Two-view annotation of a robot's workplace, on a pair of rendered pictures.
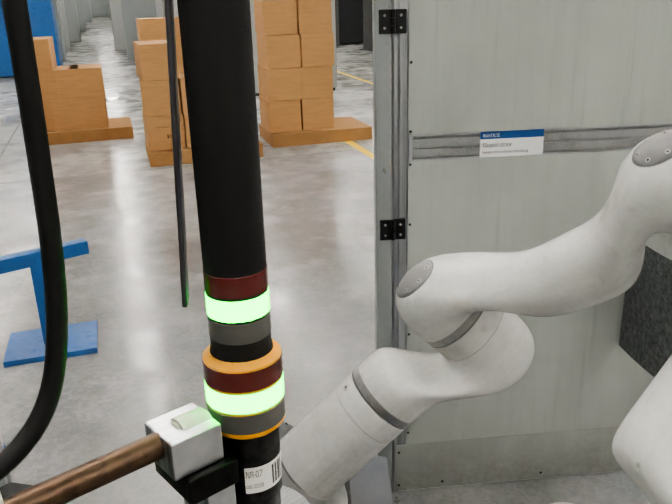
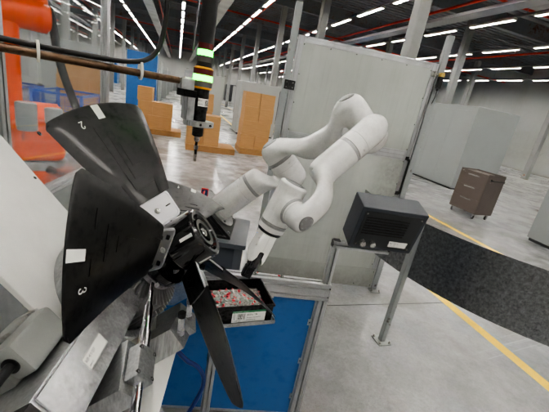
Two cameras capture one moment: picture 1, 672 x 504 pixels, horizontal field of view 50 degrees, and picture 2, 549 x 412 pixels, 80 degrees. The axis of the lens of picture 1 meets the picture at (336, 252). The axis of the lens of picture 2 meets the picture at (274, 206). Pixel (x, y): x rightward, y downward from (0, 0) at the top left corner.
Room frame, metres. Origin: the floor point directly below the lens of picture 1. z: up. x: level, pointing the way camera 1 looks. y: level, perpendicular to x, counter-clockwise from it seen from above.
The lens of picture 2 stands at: (-0.42, -0.12, 1.54)
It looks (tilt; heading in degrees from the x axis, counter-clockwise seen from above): 18 degrees down; 358
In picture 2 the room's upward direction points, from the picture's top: 10 degrees clockwise
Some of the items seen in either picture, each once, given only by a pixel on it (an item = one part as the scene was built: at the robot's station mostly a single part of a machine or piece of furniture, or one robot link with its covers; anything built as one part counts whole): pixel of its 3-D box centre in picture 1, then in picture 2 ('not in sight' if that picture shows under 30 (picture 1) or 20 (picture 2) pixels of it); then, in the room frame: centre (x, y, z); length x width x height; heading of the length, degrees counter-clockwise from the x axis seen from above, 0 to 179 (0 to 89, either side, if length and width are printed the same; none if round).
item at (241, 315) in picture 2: not in sight; (238, 300); (0.56, -0.10, 0.85); 0.22 x 0.17 x 0.07; 111
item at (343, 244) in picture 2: not in sight; (360, 246); (0.77, -0.54, 1.04); 0.24 x 0.03 x 0.03; 95
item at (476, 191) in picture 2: not in sight; (476, 194); (5.84, -4.30, 0.45); 0.68 x 0.47 x 0.90; 19
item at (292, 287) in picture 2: not in sight; (220, 279); (0.72, -0.01, 0.82); 0.90 x 0.04 x 0.08; 95
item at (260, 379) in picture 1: (242, 363); (203, 71); (0.35, 0.05, 1.56); 0.04 x 0.04 x 0.01
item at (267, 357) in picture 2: not in sight; (210, 352); (0.72, -0.01, 0.45); 0.82 x 0.02 x 0.66; 95
